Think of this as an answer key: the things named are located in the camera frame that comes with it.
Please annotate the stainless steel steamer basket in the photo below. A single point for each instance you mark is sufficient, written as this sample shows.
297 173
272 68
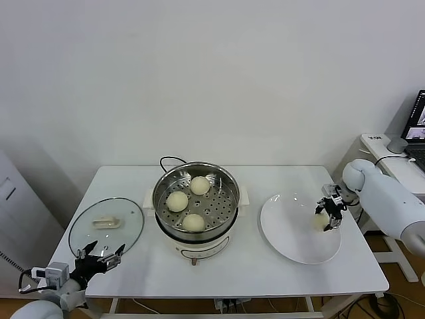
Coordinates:
166 186

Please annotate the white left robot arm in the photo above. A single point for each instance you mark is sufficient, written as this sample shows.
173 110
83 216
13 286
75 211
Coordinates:
40 309

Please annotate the cream electric cooker base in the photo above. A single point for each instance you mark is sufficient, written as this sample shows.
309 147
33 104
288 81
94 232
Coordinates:
202 247

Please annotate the black open laptop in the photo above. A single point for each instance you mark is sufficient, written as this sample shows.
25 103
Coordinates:
416 116

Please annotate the white steamed baozi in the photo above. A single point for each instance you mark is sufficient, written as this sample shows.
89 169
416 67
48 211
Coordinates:
200 185
194 222
177 201
319 222

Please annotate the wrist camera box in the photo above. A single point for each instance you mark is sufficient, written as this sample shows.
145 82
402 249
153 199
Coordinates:
330 189
53 273

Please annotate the white round plate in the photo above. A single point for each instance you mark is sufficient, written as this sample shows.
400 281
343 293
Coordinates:
289 232

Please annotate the white cabinet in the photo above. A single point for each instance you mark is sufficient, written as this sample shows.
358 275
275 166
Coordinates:
20 216

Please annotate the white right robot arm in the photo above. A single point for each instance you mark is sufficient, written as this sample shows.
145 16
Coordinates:
385 202

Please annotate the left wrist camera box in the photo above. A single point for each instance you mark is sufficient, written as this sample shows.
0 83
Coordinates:
53 273

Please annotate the white table frame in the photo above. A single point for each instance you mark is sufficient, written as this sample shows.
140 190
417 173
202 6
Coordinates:
113 307

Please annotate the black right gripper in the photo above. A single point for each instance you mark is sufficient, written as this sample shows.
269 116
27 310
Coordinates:
334 206

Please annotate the round glass pot lid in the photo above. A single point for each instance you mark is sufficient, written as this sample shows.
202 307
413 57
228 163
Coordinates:
133 226

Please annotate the white side desk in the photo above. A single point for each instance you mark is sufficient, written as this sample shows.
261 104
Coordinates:
401 169

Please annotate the white power strip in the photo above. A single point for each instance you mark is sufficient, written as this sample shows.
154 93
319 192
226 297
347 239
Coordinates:
229 304

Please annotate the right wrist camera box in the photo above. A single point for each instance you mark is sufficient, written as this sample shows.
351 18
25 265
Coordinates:
330 189

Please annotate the grey round speaker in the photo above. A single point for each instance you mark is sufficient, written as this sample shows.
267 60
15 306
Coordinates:
397 146

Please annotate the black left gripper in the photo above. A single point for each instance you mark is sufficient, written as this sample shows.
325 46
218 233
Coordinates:
90 266

